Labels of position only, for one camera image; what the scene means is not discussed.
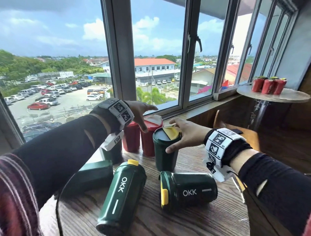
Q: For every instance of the person's right hand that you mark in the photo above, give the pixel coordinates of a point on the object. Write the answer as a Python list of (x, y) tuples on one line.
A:
[(192, 136)]

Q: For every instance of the person's left hand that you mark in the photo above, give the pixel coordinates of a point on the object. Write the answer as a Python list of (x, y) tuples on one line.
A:
[(141, 110)]

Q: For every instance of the person's left forearm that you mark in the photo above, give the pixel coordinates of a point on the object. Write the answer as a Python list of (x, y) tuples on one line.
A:
[(60, 150)]

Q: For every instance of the person's right forearm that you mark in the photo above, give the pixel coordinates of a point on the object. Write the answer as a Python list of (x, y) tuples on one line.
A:
[(274, 189)]

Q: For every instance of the green palm tree cluster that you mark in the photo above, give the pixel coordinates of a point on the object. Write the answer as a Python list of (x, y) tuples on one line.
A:
[(151, 96)]

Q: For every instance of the dark window sill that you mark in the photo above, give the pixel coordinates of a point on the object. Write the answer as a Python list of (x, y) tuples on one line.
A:
[(199, 107)]

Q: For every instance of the black smartphone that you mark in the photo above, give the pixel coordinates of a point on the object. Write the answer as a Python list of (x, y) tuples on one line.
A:
[(237, 131)]

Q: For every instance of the blue flag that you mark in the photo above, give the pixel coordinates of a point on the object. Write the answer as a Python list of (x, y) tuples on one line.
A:
[(223, 89)]

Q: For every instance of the wooden chair seat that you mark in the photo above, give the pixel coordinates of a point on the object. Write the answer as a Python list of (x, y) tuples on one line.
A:
[(250, 138)]

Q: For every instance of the red flag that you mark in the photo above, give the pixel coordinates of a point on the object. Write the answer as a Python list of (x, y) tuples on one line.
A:
[(225, 83)]

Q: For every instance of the round wooden table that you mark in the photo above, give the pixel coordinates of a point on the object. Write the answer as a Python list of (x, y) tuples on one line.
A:
[(291, 96), (194, 218)]

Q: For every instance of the row of parked cars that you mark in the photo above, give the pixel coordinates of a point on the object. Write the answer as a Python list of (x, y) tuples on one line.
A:
[(56, 91)]

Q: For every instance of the red car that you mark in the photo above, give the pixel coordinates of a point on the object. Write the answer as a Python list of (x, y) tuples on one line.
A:
[(38, 106)]

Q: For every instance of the red plaid shirt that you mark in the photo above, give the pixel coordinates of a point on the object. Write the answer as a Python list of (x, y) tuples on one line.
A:
[(17, 199)]

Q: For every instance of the white tagged wrist camera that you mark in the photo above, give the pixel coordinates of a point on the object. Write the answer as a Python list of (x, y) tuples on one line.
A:
[(218, 143), (120, 109)]

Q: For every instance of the dark grey window frame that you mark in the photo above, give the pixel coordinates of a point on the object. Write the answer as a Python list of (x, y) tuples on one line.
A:
[(121, 48)]

